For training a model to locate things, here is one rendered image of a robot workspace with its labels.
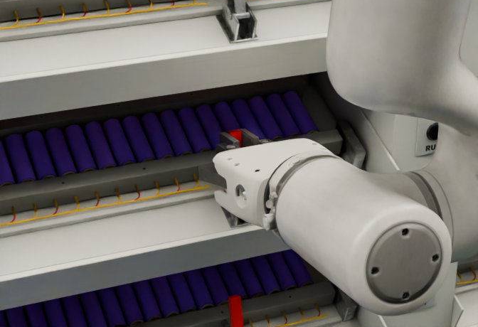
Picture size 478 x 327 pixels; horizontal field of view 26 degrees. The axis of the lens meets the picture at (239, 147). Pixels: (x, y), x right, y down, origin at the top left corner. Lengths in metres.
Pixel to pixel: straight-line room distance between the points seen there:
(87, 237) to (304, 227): 0.29
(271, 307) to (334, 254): 0.44
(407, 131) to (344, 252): 0.36
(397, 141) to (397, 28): 0.42
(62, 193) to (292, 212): 0.30
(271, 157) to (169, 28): 0.16
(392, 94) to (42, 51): 0.36
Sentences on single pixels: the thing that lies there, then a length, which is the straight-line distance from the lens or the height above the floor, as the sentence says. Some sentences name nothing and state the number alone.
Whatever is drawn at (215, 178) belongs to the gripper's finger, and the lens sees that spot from 0.93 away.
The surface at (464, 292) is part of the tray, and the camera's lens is 1.28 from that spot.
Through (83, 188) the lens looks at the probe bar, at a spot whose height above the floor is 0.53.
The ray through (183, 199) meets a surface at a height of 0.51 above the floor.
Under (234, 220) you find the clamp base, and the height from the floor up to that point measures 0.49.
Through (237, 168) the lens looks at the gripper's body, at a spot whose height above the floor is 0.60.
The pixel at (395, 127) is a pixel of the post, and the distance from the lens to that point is 1.05.
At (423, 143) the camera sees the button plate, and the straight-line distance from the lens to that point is 1.08.
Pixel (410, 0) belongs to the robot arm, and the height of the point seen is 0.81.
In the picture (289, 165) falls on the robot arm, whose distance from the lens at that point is 0.83.
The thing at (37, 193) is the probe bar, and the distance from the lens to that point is 1.01.
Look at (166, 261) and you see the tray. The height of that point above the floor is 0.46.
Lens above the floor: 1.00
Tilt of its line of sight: 26 degrees down
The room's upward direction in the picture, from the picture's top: straight up
